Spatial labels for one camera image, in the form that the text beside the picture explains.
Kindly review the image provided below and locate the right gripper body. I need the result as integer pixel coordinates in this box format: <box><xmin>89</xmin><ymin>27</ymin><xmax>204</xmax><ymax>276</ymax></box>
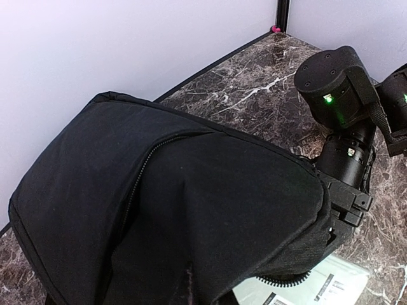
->
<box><xmin>324</xmin><ymin>179</ymin><xmax>373</xmax><ymax>248</ymax></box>

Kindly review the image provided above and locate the grey notebook with barcodes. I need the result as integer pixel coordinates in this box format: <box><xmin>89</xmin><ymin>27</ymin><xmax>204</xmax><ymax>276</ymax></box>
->
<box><xmin>233</xmin><ymin>254</ymin><xmax>370</xmax><ymax>305</ymax></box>

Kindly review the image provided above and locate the black student backpack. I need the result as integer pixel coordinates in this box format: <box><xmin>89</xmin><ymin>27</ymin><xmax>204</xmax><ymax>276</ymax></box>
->
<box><xmin>9</xmin><ymin>91</ymin><xmax>331</xmax><ymax>304</ymax></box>

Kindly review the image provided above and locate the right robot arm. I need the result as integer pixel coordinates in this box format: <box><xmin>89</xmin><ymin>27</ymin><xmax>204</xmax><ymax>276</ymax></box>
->
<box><xmin>294</xmin><ymin>46</ymin><xmax>406</xmax><ymax>251</ymax></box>

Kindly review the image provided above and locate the right black frame post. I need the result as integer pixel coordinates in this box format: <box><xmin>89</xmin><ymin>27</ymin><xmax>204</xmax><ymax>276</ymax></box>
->
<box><xmin>275</xmin><ymin>0</ymin><xmax>291</xmax><ymax>32</ymax></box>

